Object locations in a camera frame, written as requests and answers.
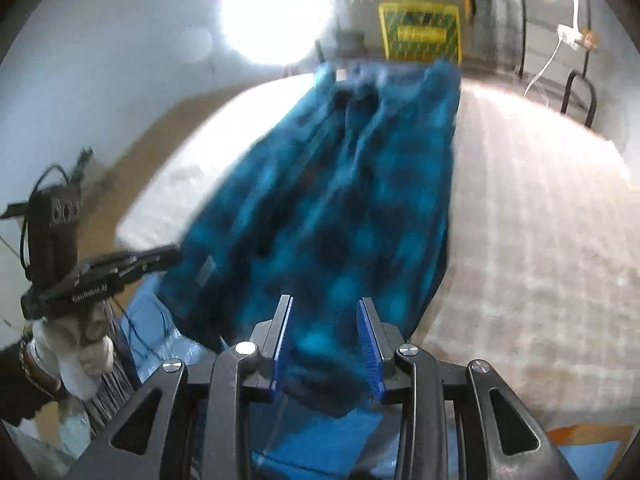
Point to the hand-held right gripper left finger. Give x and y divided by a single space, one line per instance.
281 345

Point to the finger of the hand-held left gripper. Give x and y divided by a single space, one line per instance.
140 260

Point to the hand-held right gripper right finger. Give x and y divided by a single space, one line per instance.
369 350

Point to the blue plaid fleece garment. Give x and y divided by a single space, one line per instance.
325 185

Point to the black metal clothes rack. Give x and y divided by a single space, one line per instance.
590 105

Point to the person's left hand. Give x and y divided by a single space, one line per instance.
75 355

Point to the blue plastic sheet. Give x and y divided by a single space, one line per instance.
150 320

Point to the person's leg in striped pants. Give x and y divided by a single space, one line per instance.
115 390

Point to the white checked blanket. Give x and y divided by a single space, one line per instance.
525 235

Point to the bright round lamp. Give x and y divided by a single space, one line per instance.
275 12

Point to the yellow green woven bag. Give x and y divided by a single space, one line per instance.
420 35

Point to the hanging grey garment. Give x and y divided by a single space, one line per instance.
500 20

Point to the white clip lamp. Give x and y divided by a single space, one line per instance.
567 35

